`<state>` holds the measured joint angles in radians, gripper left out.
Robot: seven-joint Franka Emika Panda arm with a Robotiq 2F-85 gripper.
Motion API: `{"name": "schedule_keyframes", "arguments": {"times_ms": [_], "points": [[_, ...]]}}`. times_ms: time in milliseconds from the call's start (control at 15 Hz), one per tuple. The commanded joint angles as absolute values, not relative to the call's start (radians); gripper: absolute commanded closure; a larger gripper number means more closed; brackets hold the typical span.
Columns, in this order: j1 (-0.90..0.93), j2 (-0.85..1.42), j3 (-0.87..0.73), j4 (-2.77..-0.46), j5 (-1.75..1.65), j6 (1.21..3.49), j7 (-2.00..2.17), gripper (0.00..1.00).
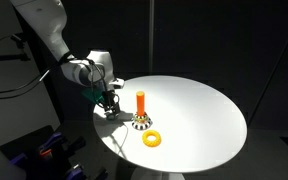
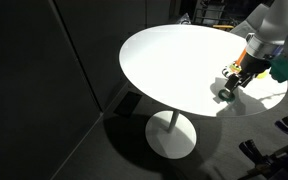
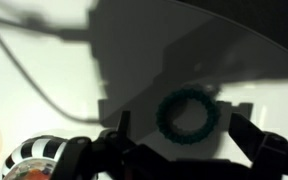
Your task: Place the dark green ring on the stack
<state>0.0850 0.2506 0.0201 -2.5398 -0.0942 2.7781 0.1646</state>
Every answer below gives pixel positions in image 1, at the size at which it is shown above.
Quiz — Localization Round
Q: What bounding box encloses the yellow ridged toy ring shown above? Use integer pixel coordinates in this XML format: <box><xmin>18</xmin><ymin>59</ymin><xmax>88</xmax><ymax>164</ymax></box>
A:
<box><xmin>141</xmin><ymin>130</ymin><xmax>163</xmax><ymax>148</ymax></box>

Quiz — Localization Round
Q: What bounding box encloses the small yellow green beaded ring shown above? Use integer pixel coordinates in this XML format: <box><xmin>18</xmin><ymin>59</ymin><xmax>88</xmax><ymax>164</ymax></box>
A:
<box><xmin>133</xmin><ymin>113</ymin><xmax>150</xmax><ymax>123</ymax></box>

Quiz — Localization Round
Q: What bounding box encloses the grey vertical pole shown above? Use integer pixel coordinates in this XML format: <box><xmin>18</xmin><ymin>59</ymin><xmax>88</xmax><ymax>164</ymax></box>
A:
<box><xmin>148</xmin><ymin>0</ymin><xmax>156</xmax><ymax>76</ymax></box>

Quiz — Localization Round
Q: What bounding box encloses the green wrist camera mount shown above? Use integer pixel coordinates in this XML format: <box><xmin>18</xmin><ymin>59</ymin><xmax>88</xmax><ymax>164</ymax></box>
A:
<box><xmin>81</xmin><ymin>86</ymin><xmax>105</xmax><ymax>104</ymax></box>

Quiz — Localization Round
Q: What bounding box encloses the black handled purple clamp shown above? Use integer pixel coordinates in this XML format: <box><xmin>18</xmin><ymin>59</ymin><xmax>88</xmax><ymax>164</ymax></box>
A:
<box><xmin>37</xmin><ymin>131</ymin><xmax>87</xmax><ymax>158</ymax></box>

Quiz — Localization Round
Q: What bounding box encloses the white table pedestal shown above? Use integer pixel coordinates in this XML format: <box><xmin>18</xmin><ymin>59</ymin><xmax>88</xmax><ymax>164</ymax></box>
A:
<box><xmin>130</xmin><ymin>166</ymin><xmax>186</xmax><ymax>180</ymax></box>

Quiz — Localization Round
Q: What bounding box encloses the orange stacking peg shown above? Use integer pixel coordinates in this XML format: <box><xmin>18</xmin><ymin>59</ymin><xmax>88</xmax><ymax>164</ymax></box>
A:
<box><xmin>135</xmin><ymin>90</ymin><xmax>147</xmax><ymax>118</ymax></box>

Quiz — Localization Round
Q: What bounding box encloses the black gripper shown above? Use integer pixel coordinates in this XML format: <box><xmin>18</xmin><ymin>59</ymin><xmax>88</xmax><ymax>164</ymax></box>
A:
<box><xmin>101</xmin><ymin>88</ymin><xmax>122</xmax><ymax>120</ymax></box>

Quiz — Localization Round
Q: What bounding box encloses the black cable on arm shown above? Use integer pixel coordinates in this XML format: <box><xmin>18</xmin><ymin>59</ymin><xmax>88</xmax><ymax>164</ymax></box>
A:
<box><xmin>86</xmin><ymin>59</ymin><xmax>107</xmax><ymax>103</ymax></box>

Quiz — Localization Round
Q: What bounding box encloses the black hanging cable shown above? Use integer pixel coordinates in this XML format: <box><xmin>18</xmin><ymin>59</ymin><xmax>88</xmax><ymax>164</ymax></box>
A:
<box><xmin>0</xmin><ymin>65</ymin><xmax>53</xmax><ymax>100</ymax></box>

